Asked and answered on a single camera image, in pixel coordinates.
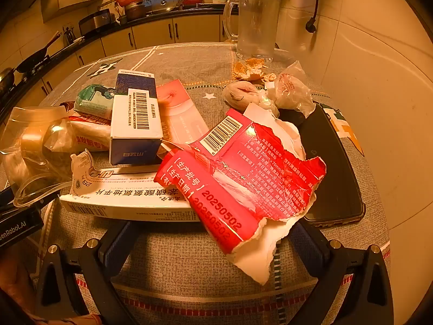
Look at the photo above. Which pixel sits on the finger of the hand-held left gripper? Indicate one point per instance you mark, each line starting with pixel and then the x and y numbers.
pixel 6 198

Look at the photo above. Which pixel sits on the red white plastic bag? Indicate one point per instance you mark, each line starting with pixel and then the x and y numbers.
pixel 89 133

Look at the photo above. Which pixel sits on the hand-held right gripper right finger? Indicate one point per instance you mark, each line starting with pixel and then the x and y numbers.
pixel 304 247

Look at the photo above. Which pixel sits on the pink box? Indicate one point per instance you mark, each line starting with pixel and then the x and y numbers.
pixel 179 115

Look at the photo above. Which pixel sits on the steel kitchen appliance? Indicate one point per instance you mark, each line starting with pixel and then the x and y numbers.
pixel 96 20

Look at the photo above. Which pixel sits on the black kitchen countertop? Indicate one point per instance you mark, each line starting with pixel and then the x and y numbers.
pixel 101 35

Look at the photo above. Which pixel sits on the clear plastic packaging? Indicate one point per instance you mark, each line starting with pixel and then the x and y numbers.
pixel 27 155

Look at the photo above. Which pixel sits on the red print plastic wrapper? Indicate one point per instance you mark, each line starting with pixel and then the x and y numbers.
pixel 291 88

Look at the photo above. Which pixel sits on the green tissue packet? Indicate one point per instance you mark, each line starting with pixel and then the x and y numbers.
pixel 93 100

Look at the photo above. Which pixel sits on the red plastic tray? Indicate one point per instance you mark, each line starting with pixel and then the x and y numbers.
pixel 194 2

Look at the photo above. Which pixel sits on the black smartphone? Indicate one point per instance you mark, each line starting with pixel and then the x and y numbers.
pixel 335 176

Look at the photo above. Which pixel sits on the metal pot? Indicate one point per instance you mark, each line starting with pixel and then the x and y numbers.
pixel 135 12

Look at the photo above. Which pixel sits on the grey tablecloth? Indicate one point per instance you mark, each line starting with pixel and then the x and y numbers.
pixel 189 260

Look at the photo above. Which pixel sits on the torn red paper box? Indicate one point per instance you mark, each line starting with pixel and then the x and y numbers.
pixel 236 182

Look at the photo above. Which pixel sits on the blue white medicine box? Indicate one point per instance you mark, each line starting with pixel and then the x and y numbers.
pixel 135 122

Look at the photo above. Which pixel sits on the lidded cooking pot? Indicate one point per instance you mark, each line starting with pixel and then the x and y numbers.
pixel 6 78

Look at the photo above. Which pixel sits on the orange peel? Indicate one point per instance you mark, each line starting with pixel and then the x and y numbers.
pixel 252 67

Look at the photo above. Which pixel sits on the round crumpled plastic wrapper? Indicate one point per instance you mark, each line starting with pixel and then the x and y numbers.
pixel 242 94

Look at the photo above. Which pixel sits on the lower kitchen cabinets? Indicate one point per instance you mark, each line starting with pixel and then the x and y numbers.
pixel 152 34

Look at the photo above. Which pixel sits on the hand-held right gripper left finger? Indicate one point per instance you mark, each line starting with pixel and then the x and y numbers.
pixel 116 243

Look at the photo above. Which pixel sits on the black wok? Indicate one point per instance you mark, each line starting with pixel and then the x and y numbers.
pixel 33 59

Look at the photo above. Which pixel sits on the glass mug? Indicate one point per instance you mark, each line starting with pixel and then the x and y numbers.
pixel 257 27

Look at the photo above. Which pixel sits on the small metal kettle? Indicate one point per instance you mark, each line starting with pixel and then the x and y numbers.
pixel 68 35

